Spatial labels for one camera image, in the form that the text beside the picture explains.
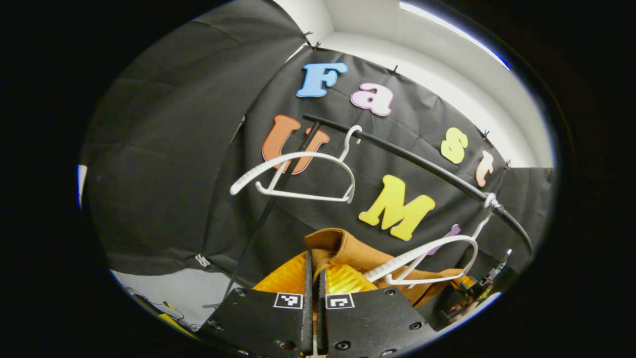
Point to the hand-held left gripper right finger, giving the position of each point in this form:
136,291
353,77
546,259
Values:
372,318

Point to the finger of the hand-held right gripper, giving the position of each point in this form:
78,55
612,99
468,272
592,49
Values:
499,266

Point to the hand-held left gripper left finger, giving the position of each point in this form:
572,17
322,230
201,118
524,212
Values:
258,318

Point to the brown shirt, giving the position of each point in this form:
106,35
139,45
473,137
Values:
348,248

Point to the white plastic hanger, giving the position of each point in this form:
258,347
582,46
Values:
422,251
298,156

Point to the black clothes rack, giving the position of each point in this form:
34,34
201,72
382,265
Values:
422,163

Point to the black backdrop cloth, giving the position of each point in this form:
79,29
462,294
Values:
164,174

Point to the white printed board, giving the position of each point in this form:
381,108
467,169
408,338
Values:
81,186

